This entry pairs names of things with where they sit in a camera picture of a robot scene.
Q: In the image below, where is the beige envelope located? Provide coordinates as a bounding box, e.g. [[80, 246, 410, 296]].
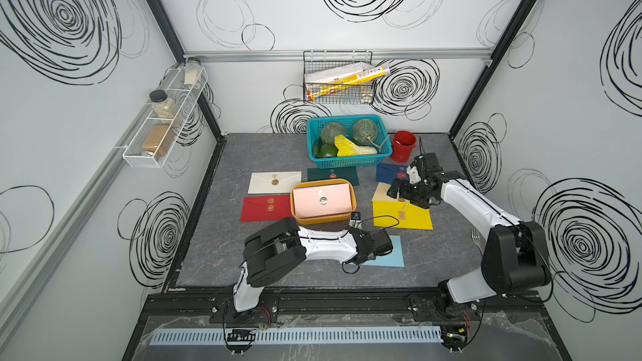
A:
[[372, 182, 405, 202]]

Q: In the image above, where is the pink envelope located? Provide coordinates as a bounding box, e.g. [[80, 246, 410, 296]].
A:
[[293, 183, 352, 218]]

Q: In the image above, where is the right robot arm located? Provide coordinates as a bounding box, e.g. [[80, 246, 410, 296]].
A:
[[387, 153, 553, 305]]

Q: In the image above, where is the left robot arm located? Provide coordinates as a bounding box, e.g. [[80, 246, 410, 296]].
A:
[[232, 217, 394, 313]]

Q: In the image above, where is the yellow storage box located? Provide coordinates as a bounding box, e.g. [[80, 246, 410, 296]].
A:
[[290, 179, 357, 225]]

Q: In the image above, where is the yellow foil roll box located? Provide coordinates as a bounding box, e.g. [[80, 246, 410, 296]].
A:
[[305, 66, 390, 100]]

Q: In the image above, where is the white wrap box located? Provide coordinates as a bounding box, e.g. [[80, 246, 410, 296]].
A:
[[304, 62, 372, 84]]

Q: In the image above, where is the navy blue envelope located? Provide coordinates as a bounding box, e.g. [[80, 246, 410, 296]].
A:
[[376, 163, 409, 185]]

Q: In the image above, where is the yellow envelope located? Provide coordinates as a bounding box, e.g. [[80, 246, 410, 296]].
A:
[[372, 201, 433, 231]]

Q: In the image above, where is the light blue envelope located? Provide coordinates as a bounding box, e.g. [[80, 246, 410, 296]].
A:
[[364, 235, 405, 267]]

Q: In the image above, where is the dark green envelope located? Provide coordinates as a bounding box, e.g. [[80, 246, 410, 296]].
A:
[[307, 167, 359, 187]]

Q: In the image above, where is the red cup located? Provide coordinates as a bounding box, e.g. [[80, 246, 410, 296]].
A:
[[391, 130, 417, 163]]

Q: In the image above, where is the yellow white cabbage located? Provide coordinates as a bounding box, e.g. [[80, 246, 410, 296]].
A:
[[334, 135, 379, 157]]

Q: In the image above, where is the right green melon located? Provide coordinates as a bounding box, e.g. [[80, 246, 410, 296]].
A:
[[352, 119, 380, 145]]

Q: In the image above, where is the green melon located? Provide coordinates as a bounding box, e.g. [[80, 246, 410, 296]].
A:
[[320, 122, 346, 145], [352, 119, 380, 145]]

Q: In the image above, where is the teal plastic basket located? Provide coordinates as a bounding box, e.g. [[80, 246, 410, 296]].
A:
[[306, 115, 393, 169]]

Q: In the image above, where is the silver fork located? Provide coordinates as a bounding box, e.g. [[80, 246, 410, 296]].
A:
[[471, 228, 481, 246]]

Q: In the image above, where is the green pepper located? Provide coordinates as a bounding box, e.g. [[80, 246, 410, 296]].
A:
[[314, 144, 339, 159]]

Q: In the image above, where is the left green melon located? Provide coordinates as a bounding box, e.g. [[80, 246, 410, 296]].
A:
[[320, 122, 346, 145]]

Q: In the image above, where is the red envelope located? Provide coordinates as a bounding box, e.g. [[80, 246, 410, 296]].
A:
[[240, 195, 293, 222]]

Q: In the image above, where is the white envelope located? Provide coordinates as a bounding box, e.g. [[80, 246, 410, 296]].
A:
[[247, 171, 302, 195]]

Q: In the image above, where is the clear lid jar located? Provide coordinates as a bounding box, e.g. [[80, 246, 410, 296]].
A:
[[184, 57, 202, 87]]

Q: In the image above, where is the brown block package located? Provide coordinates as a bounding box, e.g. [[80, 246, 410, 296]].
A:
[[141, 125, 175, 157]]

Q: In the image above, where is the black lid spice jar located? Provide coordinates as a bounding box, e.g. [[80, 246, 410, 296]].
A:
[[149, 90, 178, 124]]

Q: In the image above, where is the white slotted cable duct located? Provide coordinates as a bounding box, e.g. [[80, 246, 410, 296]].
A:
[[149, 326, 443, 346]]

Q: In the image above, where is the black wire wall basket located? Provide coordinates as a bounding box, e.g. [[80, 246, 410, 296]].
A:
[[303, 50, 373, 105]]

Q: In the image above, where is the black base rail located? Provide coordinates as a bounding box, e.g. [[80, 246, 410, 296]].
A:
[[138, 287, 543, 326]]

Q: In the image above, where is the white wire wall shelf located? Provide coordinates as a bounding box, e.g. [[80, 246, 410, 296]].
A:
[[123, 59, 208, 178]]

